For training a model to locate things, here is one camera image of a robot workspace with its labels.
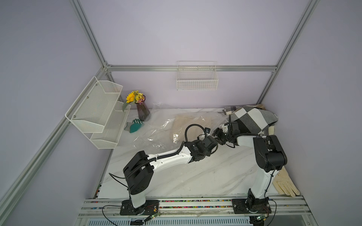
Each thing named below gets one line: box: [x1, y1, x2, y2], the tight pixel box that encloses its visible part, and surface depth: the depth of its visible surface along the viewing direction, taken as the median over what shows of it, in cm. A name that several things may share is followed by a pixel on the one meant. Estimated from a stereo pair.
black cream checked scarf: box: [230, 105, 279, 135], surface depth 102 cm
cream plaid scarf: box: [229, 104, 279, 136], surface depth 102 cm
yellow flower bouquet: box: [122, 90, 145, 113], surface depth 97 cm
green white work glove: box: [124, 118, 145, 134], surface depth 109 cm
